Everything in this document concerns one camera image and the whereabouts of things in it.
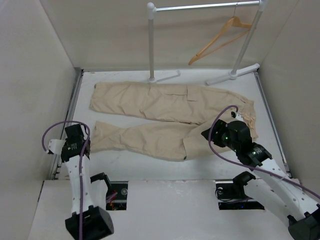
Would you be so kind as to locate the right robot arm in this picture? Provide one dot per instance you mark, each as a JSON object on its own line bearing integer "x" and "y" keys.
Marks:
{"x": 265, "y": 182}

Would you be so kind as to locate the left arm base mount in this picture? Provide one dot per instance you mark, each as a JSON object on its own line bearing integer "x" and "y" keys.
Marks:
{"x": 116, "y": 197}

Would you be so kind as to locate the beige trousers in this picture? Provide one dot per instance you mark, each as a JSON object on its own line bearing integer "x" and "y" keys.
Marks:
{"x": 176, "y": 115}

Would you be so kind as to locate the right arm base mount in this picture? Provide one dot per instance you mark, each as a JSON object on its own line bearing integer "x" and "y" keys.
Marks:
{"x": 230, "y": 197}

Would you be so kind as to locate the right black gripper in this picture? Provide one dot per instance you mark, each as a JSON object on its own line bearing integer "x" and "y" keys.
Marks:
{"x": 219, "y": 126}

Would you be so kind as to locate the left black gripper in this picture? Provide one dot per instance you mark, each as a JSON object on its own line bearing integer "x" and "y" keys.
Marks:
{"x": 65, "y": 144}

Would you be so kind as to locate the wooden clothes hanger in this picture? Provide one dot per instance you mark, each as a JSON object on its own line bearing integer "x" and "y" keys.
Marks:
{"x": 232, "y": 30}

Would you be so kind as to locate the white clothes rack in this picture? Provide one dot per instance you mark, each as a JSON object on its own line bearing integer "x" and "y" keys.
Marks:
{"x": 190, "y": 25}

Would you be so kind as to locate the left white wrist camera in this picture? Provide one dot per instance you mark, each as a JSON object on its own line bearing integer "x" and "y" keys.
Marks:
{"x": 55, "y": 146}

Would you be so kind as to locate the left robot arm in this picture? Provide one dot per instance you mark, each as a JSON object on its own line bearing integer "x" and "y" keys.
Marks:
{"x": 88, "y": 220}

